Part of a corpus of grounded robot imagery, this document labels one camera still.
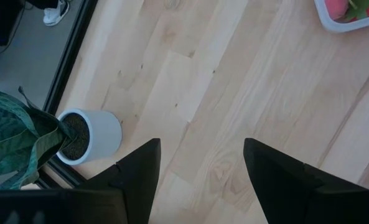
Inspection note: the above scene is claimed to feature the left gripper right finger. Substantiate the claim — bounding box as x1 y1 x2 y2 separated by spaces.
243 138 369 224

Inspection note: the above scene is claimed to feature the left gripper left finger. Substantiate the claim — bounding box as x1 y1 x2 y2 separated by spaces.
0 138 162 224

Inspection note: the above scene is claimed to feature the person's leg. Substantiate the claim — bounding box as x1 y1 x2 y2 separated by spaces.
27 0 62 10

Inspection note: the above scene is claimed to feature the person's foot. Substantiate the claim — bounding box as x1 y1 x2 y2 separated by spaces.
42 0 70 27

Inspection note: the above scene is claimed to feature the large red round fruit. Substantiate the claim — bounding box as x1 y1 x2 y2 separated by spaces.
324 0 350 21

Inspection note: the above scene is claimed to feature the black aluminium table frame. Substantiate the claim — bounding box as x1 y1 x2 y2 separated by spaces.
34 0 100 190

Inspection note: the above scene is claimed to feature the clear plastic tupperware container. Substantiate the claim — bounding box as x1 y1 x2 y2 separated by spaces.
314 0 369 34

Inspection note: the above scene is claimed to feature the green plant in white pot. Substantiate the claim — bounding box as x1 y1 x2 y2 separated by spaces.
0 86 123 190

